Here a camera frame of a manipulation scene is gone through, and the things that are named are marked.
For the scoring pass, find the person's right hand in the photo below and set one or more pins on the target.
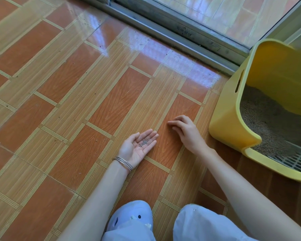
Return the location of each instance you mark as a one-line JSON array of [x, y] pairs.
[[190, 135]]

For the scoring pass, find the person's left hand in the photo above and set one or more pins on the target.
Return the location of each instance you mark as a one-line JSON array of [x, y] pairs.
[[133, 151]]

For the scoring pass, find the person's left little finger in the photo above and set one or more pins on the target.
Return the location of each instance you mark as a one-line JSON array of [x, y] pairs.
[[147, 151]]

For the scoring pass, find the person's left middle finger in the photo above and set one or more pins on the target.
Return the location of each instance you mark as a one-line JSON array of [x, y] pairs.
[[152, 138]]

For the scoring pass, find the person's left thumb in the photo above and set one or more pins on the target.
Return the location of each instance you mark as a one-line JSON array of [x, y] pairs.
[[131, 137]]

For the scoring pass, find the person's right thumb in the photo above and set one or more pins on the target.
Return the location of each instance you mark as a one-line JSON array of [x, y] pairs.
[[178, 133]]

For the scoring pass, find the handful of grey litter pellets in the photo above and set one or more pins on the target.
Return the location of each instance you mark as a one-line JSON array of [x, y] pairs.
[[144, 143]]

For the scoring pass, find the person's left forearm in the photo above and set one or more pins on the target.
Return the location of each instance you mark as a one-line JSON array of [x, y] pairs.
[[97, 203]]

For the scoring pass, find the person's right forearm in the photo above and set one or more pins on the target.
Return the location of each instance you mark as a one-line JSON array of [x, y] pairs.
[[243, 195]]

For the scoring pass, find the silver wrist bangles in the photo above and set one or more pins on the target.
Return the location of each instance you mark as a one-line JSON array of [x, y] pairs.
[[124, 163]]

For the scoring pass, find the yellow plastic litter box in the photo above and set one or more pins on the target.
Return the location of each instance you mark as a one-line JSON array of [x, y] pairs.
[[230, 115]]

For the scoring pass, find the white clog shoe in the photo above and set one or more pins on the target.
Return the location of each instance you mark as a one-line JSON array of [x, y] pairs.
[[130, 214]]

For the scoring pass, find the grey cat litter fill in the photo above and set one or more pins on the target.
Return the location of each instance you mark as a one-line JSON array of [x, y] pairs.
[[268, 122]]

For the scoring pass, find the person's pale trouser right leg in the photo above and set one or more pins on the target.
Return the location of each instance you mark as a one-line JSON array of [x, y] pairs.
[[205, 225]]

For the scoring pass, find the grey aluminium door track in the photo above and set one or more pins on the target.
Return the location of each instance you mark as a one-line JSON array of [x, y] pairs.
[[165, 35]]

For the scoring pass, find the white slotted litter grate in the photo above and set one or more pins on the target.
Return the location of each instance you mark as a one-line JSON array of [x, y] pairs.
[[294, 159]]

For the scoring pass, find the glass sliding door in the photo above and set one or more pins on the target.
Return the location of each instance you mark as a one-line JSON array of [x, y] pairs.
[[215, 15]]

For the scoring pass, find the grey side door frame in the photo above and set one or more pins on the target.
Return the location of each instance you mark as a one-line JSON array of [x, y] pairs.
[[293, 25]]

